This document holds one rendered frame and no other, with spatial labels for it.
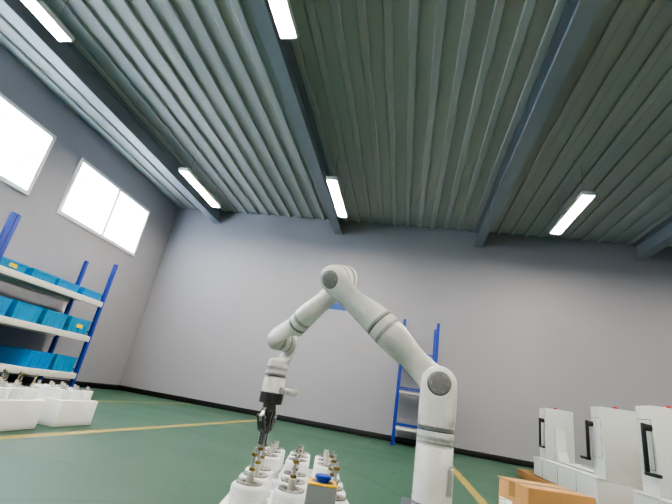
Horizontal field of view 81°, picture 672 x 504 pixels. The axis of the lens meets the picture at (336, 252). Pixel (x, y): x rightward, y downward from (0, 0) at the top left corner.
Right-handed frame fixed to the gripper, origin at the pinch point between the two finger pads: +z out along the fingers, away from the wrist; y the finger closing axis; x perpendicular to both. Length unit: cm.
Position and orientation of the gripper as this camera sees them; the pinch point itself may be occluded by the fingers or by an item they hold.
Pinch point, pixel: (262, 439)
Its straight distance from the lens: 140.7
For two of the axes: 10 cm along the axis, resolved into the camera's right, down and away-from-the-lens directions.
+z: -1.6, 9.3, -3.4
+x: 9.7, 0.7, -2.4
